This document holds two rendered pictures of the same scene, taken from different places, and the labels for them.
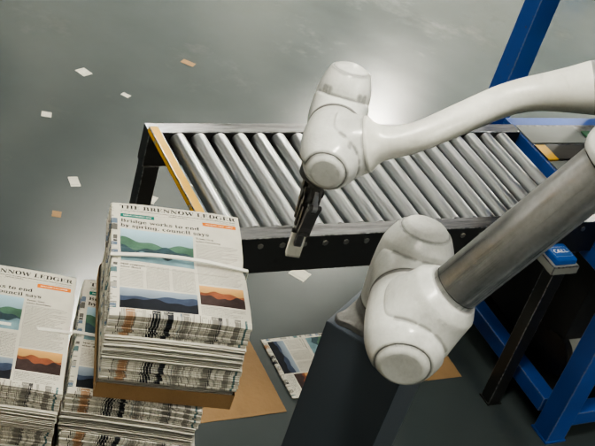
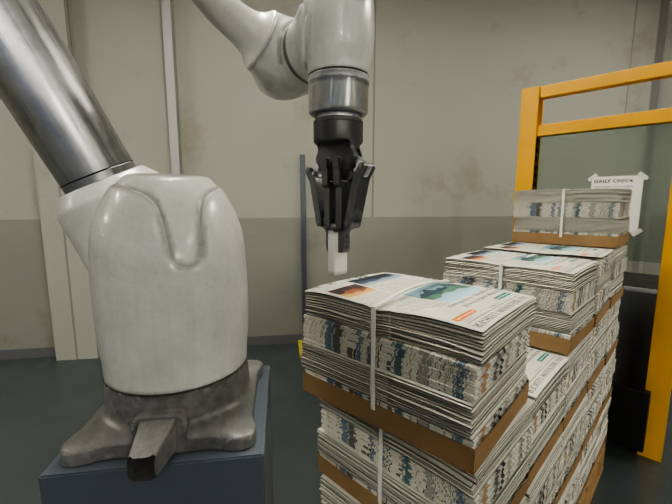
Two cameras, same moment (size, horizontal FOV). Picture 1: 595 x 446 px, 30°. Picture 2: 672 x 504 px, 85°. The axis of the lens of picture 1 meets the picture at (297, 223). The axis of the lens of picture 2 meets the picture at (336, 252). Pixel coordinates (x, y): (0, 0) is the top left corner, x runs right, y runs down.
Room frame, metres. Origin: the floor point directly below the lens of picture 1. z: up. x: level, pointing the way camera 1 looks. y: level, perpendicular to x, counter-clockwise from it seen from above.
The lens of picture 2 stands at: (2.37, -0.30, 1.25)
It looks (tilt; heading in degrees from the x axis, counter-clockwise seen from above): 8 degrees down; 149
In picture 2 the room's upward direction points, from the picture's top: straight up
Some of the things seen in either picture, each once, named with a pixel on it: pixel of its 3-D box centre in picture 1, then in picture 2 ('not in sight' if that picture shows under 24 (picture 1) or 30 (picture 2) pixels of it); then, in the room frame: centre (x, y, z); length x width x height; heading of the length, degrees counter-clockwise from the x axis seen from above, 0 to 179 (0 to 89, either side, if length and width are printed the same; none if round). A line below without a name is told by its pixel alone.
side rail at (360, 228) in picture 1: (415, 242); not in sight; (2.68, -0.34, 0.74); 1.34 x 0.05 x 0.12; 124
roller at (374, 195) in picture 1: (363, 180); not in sight; (2.86, -0.15, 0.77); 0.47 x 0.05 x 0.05; 34
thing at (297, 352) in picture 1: (323, 362); not in sight; (2.92, -0.23, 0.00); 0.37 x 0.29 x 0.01; 124
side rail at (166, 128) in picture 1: (343, 142); not in sight; (3.10, -0.06, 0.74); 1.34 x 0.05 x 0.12; 124
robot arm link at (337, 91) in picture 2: not in sight; (338, 99); (1.88, -0.01, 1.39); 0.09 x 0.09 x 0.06
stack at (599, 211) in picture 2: not in sight; (560, 334); (1.53, 1.37, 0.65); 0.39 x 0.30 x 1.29; 14
